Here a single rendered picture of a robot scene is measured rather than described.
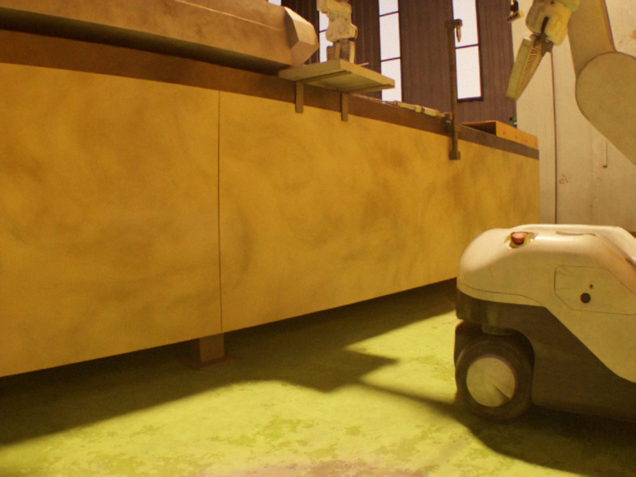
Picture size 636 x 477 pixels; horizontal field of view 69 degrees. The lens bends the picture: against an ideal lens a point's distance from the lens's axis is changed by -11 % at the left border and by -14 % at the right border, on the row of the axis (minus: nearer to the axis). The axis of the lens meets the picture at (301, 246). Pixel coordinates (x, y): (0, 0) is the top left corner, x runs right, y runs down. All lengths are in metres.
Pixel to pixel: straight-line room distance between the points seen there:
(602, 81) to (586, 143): 5.74
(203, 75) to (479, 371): 0.92
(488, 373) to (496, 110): 10.20
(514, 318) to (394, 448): 0.31
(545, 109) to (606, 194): 1.31
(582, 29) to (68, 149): 1.08
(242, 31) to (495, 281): 0.91
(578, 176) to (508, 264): 5.89
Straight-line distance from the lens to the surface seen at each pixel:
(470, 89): 11.36
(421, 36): 12.25
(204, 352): 1.38
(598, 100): 1.08
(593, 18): 1.17
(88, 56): 1.17
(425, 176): 2.10
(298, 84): 1.54
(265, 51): 1.47
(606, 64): 1.09
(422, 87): 11.94
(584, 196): 6.78
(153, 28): 1.27
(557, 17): 0.96
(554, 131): 6.85
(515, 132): 3.10
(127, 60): 1.21
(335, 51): 1.70
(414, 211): 2.02
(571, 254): 0.91
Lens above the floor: 0.42
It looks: 5 degrees down
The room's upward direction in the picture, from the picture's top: straight up
